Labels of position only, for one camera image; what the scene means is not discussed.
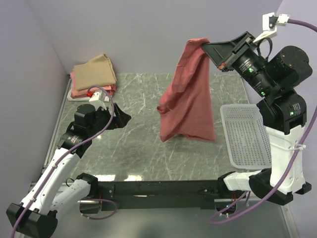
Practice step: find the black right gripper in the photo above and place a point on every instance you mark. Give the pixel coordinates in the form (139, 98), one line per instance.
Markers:
(220, 52)

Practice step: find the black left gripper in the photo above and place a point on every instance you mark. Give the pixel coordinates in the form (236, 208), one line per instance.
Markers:
(121, 118)

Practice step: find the red t-shirt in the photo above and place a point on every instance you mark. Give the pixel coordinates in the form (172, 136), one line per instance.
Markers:
(185, 107)

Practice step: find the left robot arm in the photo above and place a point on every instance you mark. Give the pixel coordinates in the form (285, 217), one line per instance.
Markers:
(38, 213)

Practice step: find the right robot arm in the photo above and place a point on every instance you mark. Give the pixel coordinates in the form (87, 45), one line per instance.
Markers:
(283, 110)

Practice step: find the folded white t-shirt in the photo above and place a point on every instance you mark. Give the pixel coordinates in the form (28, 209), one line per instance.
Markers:
(74, 98)

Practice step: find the folded tan t-shirt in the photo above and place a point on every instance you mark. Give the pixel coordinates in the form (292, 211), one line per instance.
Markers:
(97, 71)

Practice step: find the white plastic basket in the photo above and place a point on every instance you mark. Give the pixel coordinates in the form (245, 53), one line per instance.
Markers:
(246, 136)

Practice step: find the black base beam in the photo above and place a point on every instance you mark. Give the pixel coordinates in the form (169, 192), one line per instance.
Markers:
(163, 194)

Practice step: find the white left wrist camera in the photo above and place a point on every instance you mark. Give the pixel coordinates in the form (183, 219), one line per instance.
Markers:
(96, 102)

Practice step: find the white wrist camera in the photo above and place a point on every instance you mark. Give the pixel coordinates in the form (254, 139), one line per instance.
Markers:
(270, 22)
(96, 102)

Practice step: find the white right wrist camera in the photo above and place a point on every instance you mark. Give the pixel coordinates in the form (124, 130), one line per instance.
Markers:
(270, 22)

